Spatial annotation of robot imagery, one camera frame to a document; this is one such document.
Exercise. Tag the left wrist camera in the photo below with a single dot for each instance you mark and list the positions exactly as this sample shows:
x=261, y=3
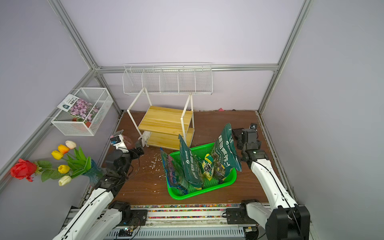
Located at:
x=118, y=142

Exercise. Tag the dark green fertilizer bag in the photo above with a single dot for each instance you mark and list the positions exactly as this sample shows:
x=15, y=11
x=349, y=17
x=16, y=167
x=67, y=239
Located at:
x=225, y=155
x=190, y=165

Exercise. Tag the white metal wooden shelf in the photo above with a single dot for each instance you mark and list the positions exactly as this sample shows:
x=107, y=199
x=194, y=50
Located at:
x=161, y=127

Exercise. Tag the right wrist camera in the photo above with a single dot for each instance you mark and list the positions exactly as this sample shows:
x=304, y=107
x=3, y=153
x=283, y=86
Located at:
x=253, y=126

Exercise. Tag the long white wire wall basket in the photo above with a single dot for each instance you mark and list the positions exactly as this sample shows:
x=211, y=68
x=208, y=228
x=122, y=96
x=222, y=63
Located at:
x=168, y=78

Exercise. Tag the yellow green fertilizer packet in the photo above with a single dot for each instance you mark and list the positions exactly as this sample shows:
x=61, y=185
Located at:
x=208, y=167

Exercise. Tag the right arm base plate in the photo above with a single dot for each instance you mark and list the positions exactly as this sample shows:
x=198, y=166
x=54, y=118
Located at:
x=238, y=216

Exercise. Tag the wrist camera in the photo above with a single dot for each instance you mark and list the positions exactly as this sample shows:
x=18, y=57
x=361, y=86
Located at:
x=253, y=126
x=118, y=142

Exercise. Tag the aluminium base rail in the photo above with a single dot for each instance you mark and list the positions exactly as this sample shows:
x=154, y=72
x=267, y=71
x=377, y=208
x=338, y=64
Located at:
x=199, y=218

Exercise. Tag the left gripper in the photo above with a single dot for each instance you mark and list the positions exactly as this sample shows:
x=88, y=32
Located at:
x=136, y=154

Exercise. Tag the blue green soil bag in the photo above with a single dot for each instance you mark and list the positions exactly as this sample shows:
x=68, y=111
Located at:
x=174, y=173

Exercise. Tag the artificial tulip bouquet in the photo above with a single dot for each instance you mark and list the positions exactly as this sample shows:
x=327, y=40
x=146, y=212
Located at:
x=76, y=164

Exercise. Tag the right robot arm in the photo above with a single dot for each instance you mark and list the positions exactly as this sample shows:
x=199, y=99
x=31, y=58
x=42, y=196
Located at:
x=285, y=219

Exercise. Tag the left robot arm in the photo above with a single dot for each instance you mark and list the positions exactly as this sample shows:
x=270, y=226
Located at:
x=101, y=213

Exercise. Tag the red artificial rose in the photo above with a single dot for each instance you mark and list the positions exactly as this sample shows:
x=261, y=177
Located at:
x=23, y=170

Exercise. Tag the white mesh side basket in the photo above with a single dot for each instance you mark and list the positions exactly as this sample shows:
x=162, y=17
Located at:
x=69, y=126

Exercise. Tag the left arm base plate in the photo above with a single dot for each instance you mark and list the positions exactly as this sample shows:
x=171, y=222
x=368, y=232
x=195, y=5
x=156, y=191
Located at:
x=133, y=218

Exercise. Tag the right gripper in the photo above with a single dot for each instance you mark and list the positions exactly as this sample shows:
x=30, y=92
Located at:
x=240, y=140

